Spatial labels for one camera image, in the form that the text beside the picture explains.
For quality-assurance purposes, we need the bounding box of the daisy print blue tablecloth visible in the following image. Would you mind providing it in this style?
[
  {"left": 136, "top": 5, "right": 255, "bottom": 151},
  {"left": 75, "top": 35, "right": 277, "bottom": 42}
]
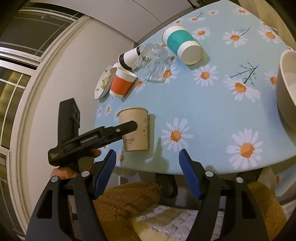
[{"left": 93, "top": 0, "right": 296, "bottom": 197}]

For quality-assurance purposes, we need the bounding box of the black banded paper cup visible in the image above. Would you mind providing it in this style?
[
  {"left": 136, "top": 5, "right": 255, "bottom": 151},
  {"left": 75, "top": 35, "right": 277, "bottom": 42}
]
[{"left": 118, "top": 45, "right": 144, "bottom": 71}]

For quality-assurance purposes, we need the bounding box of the brown kraft paper cup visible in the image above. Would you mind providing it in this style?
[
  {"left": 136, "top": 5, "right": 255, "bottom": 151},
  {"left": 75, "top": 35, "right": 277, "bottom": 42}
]
[{"left": 118, "top": 106, "right": 149, "bottom": 152}]

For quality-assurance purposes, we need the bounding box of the beige ceramic mug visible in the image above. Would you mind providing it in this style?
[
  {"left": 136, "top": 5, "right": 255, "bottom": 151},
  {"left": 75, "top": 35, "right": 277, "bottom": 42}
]
[{"left": 276, "top": 50, "right": 295, "bottom": 130}]

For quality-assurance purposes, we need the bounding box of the person's left hand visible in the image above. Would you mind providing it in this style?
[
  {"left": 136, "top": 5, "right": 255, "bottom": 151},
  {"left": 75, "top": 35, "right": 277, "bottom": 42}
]
[{"left": 50, "top": 149, "right": 101, "bottom": 180}]

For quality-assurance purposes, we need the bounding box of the white quilted cushion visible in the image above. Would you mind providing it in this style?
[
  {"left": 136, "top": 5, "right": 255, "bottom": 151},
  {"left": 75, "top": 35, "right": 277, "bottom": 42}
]
[{"left": 134, "top": 203, "right": 225, "bottom": 241}]

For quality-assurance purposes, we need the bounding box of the orange sleeve paper cup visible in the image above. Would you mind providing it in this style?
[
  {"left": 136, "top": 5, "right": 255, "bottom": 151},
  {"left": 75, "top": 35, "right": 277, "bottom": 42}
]
[{"left": 109, "top": 68, "right": 137, "bottom": 98}]

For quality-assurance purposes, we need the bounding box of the clear glass cup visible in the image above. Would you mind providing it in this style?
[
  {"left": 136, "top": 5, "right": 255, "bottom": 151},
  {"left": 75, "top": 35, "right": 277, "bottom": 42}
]
[{"left": 132, "top": 43, "right": 175, "bottom": 82}]

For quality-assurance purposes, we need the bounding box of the white flowered snack plate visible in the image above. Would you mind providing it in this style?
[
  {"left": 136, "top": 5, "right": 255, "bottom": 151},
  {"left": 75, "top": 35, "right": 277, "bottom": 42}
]
[{"left": 94, "top": 65, "right": 113, "bottom": 99}]

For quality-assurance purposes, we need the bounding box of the window with white frame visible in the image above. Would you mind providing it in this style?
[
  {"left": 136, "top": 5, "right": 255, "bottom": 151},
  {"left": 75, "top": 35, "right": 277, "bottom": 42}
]
[{"left": 1, "top": 1, "right": 96, "bottom": 240}]

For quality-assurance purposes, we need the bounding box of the teal sleeve paper cup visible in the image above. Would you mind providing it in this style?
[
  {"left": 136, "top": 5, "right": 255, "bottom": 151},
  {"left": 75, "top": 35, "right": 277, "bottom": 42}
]
[{"left": 162, "top": 25, "right": 203, "bottom": 65}]

